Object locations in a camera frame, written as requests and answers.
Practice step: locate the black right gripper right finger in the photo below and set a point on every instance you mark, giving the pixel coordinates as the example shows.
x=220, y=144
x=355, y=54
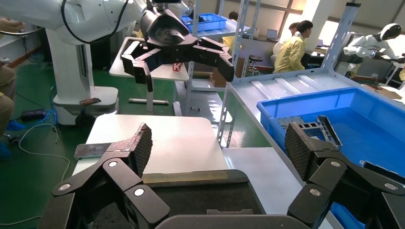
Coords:
x=322, y=164

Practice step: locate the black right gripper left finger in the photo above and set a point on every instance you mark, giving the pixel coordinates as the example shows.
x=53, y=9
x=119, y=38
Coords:
x=120, y=177

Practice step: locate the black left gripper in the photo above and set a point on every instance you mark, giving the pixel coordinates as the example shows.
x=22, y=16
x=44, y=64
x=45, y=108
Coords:
x=167, y=31

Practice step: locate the long silver metal bracket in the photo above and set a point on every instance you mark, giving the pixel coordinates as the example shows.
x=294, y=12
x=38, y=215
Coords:
x=383, y=169

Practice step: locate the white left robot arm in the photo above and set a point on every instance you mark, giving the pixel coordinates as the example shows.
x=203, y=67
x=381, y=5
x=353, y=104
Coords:
x=38, y=15

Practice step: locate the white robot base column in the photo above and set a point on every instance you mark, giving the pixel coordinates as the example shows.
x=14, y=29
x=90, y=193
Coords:
x=72, y=72

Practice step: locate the black flat container tray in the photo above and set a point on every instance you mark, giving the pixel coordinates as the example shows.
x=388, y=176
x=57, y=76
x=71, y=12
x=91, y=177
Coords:
x=202, y=196

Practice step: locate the paper cup red K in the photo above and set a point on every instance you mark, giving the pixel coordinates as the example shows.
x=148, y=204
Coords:
x=177, y=67

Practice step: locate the grey rack with blue bin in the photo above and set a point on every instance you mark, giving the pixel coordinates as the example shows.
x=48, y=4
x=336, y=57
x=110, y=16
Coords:
x=189, y=91

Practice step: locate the smartphone with dark screen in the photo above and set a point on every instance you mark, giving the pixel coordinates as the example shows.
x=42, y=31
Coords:
x=91, y=150

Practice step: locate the brown cardboard box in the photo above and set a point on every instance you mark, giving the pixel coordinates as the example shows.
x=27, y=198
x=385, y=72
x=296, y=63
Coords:
x=218, y=79

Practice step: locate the small blue plastic bin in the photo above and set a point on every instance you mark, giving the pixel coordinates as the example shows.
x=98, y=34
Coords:
x=205, y=22

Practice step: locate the large blue plastic bin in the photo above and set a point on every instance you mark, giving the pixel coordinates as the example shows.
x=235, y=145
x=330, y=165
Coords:
x=364, y=132

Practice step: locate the person in yellow coat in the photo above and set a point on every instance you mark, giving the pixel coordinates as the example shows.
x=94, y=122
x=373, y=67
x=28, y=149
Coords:
x=289, y=55
x=229, y=42

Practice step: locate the black round stool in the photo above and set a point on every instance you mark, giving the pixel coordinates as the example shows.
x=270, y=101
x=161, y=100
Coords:
x=255, y=59

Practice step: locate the dark flat device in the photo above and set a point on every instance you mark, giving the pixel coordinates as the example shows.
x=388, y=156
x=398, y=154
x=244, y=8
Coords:
x=90, y=101

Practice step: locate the open laptop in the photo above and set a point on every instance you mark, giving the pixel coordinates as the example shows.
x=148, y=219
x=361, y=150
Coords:
x=272, y=34

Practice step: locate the black power adapter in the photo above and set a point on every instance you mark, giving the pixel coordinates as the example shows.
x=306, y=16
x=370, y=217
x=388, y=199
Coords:
x=33, y=114

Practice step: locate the grey metal shelving rack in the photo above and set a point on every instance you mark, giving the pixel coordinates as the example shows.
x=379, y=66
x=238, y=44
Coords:
x=341, y=41

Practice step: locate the white humanoid robot black visor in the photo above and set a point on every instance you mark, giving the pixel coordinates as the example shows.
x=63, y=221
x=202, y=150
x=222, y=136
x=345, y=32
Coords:
x=367, y=42

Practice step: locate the person in khaki trousers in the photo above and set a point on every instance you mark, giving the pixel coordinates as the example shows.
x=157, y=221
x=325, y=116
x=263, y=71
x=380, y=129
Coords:
x=6, y=94

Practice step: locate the white pedestal table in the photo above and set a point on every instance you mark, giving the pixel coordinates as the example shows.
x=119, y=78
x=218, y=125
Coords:
x=167, y=75

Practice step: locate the upright grey metal bracket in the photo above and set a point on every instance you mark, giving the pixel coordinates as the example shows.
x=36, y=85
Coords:
x=330, y=132

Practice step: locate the flat ladder-shaped metal bracket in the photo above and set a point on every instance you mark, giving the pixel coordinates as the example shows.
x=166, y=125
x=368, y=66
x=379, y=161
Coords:
x=308, y=125

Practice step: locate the short grey metal bracket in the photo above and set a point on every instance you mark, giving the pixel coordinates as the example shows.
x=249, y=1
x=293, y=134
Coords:
x=289, y=121

